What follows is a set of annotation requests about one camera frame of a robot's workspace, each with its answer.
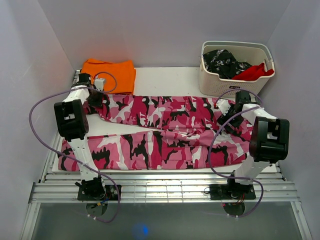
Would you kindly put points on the cream plastic laundry basket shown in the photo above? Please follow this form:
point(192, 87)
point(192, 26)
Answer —
point(253, 53)

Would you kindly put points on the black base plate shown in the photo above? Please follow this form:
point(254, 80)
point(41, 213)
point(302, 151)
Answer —
point(231, 192)
point(111, 193)

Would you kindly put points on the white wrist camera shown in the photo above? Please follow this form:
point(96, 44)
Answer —
point(99, 84)
point(224, 106)

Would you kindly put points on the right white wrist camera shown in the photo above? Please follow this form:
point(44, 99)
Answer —
point(224, 106)

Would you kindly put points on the black white patterned trousers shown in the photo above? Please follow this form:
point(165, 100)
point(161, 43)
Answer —
point(223, 63)

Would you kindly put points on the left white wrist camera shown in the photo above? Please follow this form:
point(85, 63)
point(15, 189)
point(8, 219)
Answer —
point(99, 84)

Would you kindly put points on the folded orange trousers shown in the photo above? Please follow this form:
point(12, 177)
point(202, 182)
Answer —
point(124, 73)

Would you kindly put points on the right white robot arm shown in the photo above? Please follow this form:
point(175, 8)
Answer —
point(269, 143)

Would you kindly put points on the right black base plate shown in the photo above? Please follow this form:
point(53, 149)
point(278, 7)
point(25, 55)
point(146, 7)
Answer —
point(231, 192)

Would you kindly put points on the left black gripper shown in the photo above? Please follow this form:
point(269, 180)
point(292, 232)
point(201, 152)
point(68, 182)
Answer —
point(98, 103)

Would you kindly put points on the pink camouflage trousers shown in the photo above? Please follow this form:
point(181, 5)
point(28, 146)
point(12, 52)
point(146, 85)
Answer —
point(180, 133)

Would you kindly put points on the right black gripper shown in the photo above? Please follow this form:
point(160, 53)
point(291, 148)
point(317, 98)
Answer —
point(223, 118)

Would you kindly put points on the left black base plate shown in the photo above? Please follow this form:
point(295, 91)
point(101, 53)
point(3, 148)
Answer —
point(111, 193)

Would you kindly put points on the red trousers in basket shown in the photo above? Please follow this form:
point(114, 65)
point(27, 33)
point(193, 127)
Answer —
point(253, 73)

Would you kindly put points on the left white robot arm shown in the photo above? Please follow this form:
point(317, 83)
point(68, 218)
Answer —
point(73, 126)

